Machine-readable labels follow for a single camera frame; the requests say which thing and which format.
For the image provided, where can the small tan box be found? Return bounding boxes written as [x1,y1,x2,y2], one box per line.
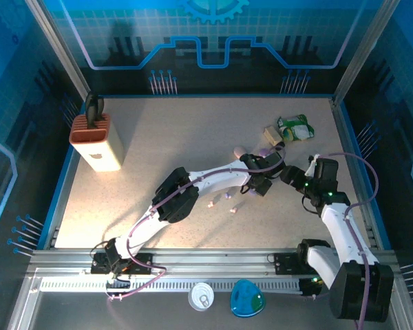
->
[263,125,284,146]

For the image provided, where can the green snack bag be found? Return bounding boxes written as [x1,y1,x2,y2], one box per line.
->
[276,113,315,142]

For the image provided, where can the blue green plastic container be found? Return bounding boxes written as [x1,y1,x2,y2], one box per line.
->
[229,278,266,319]

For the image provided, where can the cream knife block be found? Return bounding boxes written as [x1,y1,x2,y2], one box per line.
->
[68,113,125,173]

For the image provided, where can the aluminium side rail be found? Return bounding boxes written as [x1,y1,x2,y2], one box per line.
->
[331,97,392,251]

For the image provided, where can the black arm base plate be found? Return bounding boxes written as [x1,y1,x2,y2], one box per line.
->
[273,252,331,276]
[90,252,153,276]

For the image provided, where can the aluminium mounting rail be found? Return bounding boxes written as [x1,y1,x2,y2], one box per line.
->
[26,247,399,278]

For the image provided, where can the black cable connector block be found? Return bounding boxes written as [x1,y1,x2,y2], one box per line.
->
[299,276,324,298]

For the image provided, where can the aluminium frame post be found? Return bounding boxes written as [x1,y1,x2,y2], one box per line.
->
[24,0,92,104]
[331,0,403,104]

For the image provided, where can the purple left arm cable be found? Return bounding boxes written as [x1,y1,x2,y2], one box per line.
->
[105,144,287,305]

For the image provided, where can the white slotted cable duct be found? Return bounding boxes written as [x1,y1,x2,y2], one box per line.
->
[39,277,302,293]

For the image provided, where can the black handled scissors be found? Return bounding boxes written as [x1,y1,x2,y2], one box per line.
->
[85,91,106,130]

